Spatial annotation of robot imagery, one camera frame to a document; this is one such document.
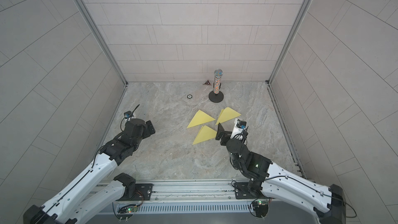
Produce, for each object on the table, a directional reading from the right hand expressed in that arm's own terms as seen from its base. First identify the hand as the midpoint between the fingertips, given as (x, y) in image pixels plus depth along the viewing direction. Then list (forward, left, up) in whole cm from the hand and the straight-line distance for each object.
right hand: (224, 126), depth 74 cm
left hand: (+6, +39, -3) cm, 40 cm away
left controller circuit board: (-29, +44, -14) cm, 55 cm away
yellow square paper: (+3, +9, -13) cm, 16 cm away
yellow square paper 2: (+15, +13, -14) cm, 24 cm away
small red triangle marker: (+46, +6, -16) cm, 49 cm away
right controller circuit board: (-31, -14, -20) cm, 39 cm away
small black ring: (+33, +20, -16) cm, 42 cm away
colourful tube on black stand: (+33, 0, -15) cm, 36 cm away
